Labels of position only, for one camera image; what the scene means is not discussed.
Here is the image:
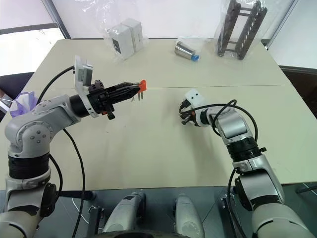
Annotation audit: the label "dark furniture beside table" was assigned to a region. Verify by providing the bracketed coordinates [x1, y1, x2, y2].
[278, 64, 317, 111]

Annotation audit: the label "white box with dark label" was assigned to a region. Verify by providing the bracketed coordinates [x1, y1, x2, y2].
[108, 23, 135, 60]

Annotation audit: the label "white boxes in plastic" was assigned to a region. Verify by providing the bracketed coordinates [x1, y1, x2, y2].
[102, 13, 150, 64]

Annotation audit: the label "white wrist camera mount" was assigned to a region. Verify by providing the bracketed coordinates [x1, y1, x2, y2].
[74, 55, 100, 119]
[184, 88, 211, 128]

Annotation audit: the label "clear plastic bag around rack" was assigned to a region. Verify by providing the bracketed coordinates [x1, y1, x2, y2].
[213, 0, 282, 63]

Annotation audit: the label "purple plastic bag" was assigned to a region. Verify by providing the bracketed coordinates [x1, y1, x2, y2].
[9, 91, 39, 118]

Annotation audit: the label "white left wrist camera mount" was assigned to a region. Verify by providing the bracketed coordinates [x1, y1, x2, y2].
[74, 55, 100, 119]

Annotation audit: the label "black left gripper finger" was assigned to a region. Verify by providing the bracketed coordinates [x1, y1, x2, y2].
[108, 91, 138, 103]
[106, 82, 141, 94]

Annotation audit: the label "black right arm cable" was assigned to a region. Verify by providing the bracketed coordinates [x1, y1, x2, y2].
[180, 99, 259, 147]

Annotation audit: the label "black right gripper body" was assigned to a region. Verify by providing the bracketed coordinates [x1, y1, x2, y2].
[180, 99, 197, 124]

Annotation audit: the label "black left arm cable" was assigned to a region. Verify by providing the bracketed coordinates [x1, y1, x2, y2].
[36, 64, 86, 238]

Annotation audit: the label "plain white box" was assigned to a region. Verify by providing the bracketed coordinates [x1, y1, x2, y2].
[121, 18, 144, 53]

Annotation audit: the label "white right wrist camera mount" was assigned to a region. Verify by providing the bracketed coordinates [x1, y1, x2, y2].
[184, 88, 211, 128]

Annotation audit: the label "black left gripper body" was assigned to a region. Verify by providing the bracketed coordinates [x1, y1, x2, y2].
[86, 79, 116, 121]

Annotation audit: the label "silver robot leg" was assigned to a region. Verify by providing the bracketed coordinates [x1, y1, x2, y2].
[102, 191, 147, 235]
[173, 192, 206, 238]

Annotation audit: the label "dark chair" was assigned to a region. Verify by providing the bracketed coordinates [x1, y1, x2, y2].
[0, 71, 36, 101]

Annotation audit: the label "metal cylinder with blue cap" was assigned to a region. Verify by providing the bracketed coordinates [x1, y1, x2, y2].
[174, 40, 201, 62]

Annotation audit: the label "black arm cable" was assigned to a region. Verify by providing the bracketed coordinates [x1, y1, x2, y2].
[36, 64, 86, 238]
[180, 99, 259, 147]

